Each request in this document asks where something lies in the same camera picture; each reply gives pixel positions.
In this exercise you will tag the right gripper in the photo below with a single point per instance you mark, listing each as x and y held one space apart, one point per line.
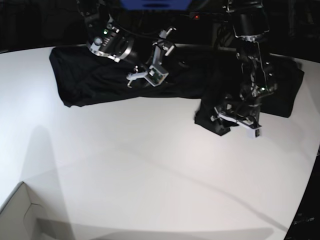
160 48

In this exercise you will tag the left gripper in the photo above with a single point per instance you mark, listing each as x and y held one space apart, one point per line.
243 113

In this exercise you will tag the black t-shirt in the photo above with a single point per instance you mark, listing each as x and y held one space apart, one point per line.
84 79

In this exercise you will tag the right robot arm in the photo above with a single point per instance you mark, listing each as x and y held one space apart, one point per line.
108 39

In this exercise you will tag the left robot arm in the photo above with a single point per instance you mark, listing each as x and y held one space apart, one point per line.
250 26

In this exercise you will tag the black power strip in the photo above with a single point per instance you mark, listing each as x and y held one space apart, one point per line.
210 16

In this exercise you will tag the blue box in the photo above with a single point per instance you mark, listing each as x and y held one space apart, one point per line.
155 4

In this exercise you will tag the white cardboard box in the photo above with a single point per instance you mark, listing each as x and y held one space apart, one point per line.
22 219

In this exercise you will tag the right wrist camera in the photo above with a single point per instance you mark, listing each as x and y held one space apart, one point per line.
156 75

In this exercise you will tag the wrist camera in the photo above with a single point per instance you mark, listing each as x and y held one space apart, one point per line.
254 133
156 75

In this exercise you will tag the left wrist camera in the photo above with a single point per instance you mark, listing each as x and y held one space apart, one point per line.
254 133

